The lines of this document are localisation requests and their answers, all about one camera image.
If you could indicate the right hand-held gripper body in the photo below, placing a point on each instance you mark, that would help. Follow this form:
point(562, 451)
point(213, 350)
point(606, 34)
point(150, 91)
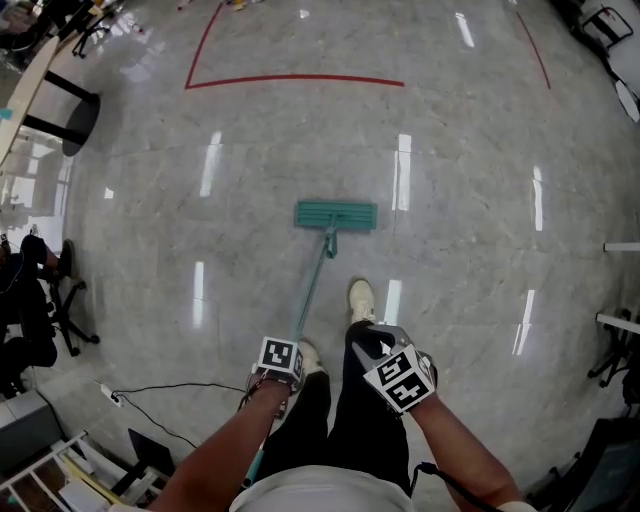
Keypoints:
point(400, 382)

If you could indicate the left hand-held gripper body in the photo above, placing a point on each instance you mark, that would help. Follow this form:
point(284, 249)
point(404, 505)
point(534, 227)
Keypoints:
point(280, 357)

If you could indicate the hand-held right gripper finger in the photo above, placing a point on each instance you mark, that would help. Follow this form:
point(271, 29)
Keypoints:
point(365, 357)
point(402, 337)

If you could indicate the teal mop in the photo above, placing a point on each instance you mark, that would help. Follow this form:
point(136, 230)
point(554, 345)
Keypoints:
point(335, 215)

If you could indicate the person's right forearm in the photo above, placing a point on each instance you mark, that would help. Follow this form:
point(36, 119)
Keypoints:
point(465, 450)

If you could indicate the person's left forearm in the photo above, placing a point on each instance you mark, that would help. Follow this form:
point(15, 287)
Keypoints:
point(225, 450)

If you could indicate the person's left white shoe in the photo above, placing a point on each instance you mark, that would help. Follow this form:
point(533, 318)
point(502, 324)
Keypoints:
point(312, 357)

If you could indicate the person's white shoe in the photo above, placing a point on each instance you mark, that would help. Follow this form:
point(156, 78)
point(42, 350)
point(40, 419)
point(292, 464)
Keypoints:
point(361, 300)
point(312, 357)

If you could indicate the person's right white shoe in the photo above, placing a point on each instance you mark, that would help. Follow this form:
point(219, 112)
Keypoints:
point(361, 300)

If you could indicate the person's right leg black trousers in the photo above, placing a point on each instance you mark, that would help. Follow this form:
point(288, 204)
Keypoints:
point(370, 430)

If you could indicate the person's leg black trousers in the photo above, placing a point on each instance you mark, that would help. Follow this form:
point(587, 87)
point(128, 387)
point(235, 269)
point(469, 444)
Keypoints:
point(370, 430)
point(300, 425)

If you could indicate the person's left leg black trousers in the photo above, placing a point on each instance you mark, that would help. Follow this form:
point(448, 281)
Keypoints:
point(300, 425)

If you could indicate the person's white shirt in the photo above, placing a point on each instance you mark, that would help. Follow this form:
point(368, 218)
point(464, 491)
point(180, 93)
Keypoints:
point(320, 492)

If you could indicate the black desk foot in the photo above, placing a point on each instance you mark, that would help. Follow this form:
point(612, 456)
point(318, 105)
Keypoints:
point(150, 450)

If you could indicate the white power strip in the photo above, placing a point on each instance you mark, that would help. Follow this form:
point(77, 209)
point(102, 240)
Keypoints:
point(111, 395)

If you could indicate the white metal shelf rack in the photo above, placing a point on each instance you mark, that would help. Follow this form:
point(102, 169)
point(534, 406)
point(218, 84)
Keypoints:
point(35, 475)

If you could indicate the wooden table with black base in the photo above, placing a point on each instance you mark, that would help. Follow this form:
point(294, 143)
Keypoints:
point(80, 125)

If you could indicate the white octagonal board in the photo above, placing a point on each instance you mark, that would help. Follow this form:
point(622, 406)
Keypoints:
point(627, 100)

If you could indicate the small teal packet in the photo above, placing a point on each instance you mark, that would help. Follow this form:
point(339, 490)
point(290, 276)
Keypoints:
point(6, 114)

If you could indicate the black flatbed trolley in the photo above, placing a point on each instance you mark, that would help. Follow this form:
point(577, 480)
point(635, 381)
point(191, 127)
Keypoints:
point(607, 25)

